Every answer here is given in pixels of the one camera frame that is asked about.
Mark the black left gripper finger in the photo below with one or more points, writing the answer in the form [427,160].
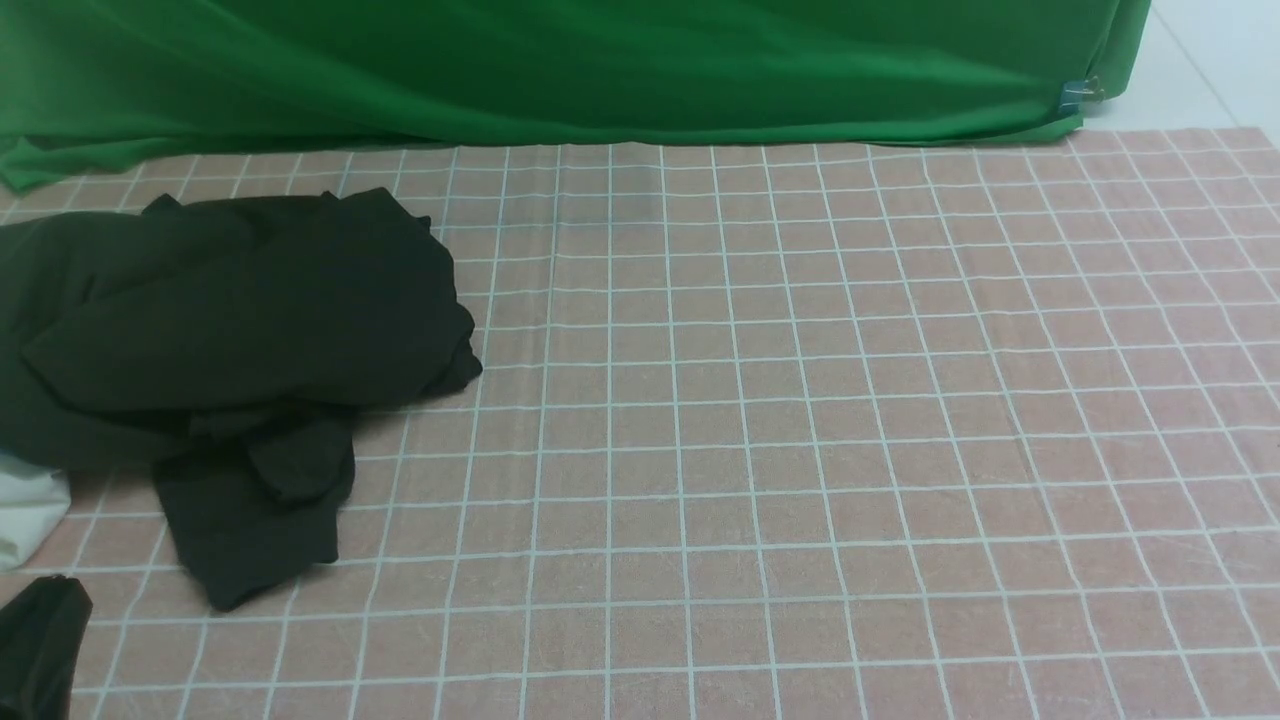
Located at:
[42,631]

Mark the dark gray long-sleeved shirt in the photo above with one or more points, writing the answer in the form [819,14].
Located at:
[230,345]

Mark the white folded cloth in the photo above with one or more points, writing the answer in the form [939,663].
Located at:
[34,500]

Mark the green backdrop cloth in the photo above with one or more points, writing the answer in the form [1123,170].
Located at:
[105,85]

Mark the pink grid tablecloth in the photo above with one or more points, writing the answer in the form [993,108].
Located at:
[800,432]

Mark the blue binder clip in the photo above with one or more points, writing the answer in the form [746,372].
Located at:
[1077,95]

